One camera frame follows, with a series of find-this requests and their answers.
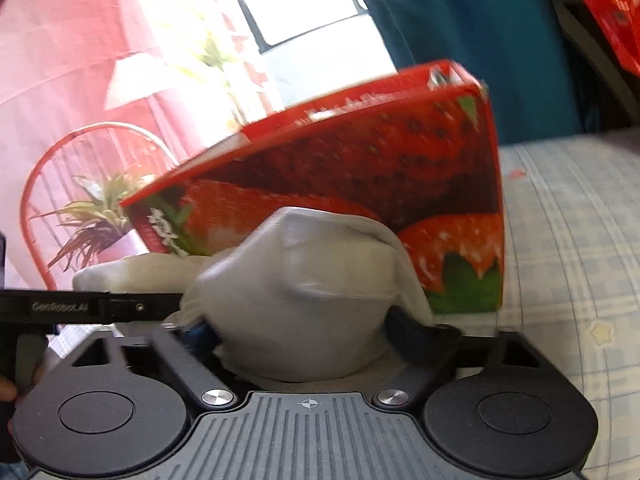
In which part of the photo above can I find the grey-white cloth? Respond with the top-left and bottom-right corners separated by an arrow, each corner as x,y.
73,207 -> 433,385

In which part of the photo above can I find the checked bed sheet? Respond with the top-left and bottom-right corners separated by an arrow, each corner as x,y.
46,127 -> 640,480

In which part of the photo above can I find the red strawberry cardboard box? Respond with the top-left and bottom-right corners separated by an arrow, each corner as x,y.
122,60 -> 504,314

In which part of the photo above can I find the pink printed backdrop curtain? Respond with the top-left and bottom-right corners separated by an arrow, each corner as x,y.
1,0 -> 278,287

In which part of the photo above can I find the dark teal curtain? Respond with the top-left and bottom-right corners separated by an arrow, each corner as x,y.
363,0 -> 582,144

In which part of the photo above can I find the red plastic bag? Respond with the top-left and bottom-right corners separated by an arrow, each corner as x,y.
582,0 -> 640,76

